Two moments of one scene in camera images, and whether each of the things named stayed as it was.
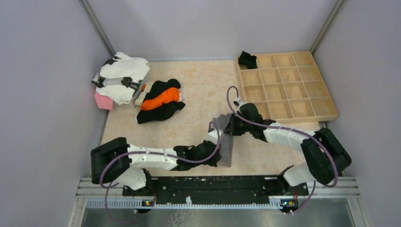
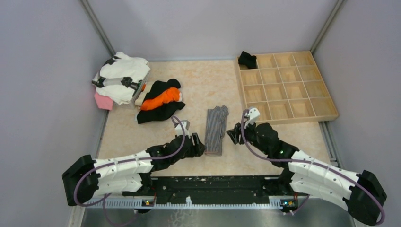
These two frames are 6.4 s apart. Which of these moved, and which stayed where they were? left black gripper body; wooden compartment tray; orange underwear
Moved: left black gripper body
Stayed: wooden compartment tray; orange underwear
